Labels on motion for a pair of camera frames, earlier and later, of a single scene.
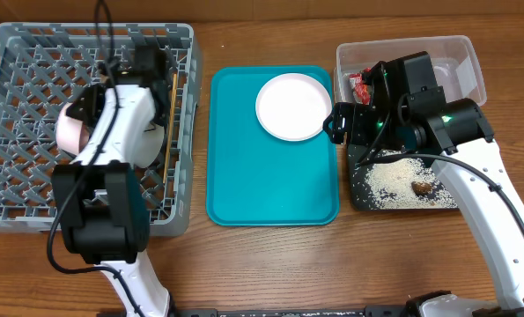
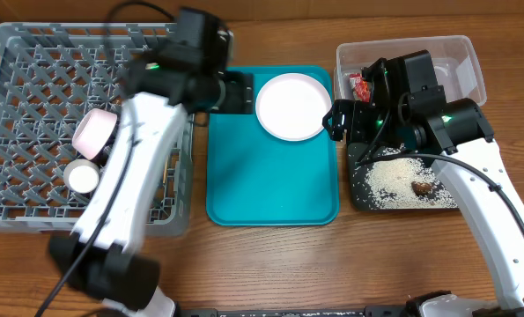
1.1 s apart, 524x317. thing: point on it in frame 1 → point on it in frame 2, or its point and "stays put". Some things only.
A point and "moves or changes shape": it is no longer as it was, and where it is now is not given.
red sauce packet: x=362 y=91 stays put
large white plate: x=293 y=106 stays put
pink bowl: x=73 y=136 moves or changes shape
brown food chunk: x=421 y=187 stays put
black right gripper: x=347 y=124 stays put
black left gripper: x=96 y=96 → x=242 y=94
